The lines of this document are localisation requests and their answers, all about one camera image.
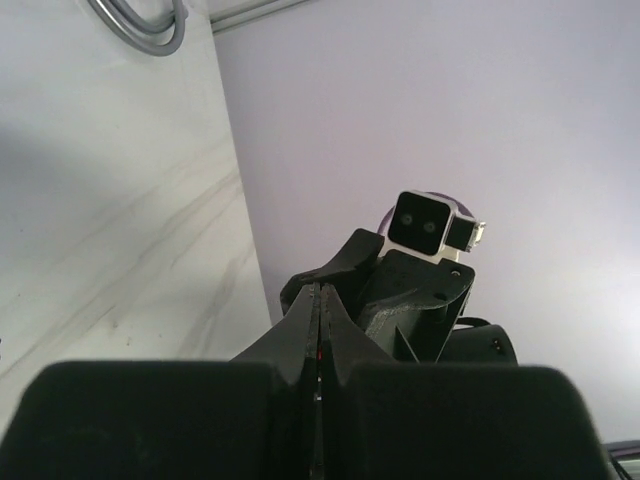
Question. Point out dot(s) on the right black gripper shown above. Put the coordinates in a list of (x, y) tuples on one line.
[(411, 308)]

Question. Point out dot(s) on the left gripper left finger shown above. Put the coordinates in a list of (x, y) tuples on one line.
[(253, 417)]

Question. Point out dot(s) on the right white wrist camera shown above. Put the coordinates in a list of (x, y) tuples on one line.
[(430, 226)]

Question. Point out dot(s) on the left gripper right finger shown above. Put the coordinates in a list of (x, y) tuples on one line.
[(384, 419)]

